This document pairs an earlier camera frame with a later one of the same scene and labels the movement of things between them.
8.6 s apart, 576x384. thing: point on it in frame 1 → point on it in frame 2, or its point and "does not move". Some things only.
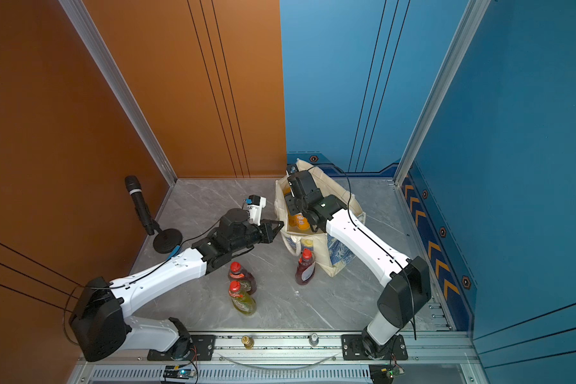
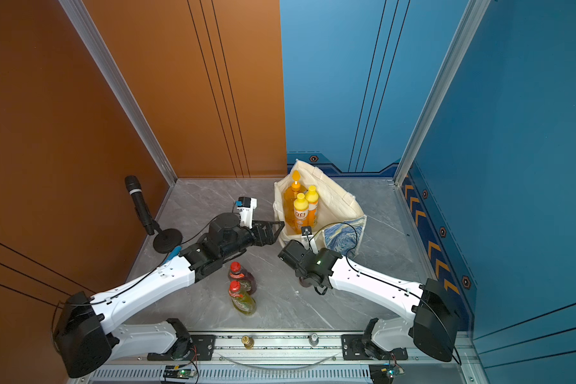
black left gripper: x=272 y=234 does not move
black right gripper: x=290 y=200 → x=298 y=273
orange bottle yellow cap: x=302 y=222 does not move
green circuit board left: x=182 y=372 does not move
